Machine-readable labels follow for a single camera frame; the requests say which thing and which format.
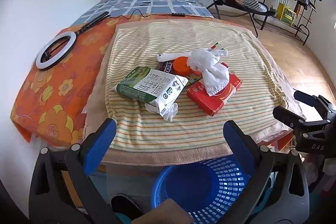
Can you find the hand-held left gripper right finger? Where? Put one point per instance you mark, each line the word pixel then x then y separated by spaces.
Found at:
pixel 239 142

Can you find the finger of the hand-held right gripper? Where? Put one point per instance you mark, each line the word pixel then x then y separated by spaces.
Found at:
pixel 305 98
pixel 286 116

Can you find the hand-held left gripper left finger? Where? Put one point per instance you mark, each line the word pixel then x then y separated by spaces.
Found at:
pixel 101 140

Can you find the red tissue box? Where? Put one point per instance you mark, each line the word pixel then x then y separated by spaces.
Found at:
pixel 223 98

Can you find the blue plastic basket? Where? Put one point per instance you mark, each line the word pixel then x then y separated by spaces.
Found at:
pixel 183 187

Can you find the green white milk carton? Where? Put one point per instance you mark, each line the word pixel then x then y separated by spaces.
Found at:
pixel 147 85

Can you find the colourful paper packet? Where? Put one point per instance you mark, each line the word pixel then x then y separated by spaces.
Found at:
pixel 219 52

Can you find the orange round lid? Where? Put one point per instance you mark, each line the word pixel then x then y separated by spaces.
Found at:
pixel 181 64

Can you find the brown candy bar wrapper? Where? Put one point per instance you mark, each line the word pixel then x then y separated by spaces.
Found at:
pixel 165 66

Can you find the striped beige towel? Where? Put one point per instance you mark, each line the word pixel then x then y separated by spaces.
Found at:
pixel 183 134

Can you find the orange floral sheet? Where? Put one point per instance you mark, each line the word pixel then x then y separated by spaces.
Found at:
pixel 52 98

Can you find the black shoe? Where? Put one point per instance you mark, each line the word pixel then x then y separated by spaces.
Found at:
pixel 123 205

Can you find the yellow crate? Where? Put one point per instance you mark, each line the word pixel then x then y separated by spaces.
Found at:
pixel 286 14

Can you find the white toothpaste tube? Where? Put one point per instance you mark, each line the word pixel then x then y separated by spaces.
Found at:
pixel 165 56

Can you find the striped garment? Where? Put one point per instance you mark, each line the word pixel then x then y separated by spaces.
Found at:
pixel 253 5

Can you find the blue checked bedsheet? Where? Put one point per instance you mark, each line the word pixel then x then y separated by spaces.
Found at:
pixel 162 3

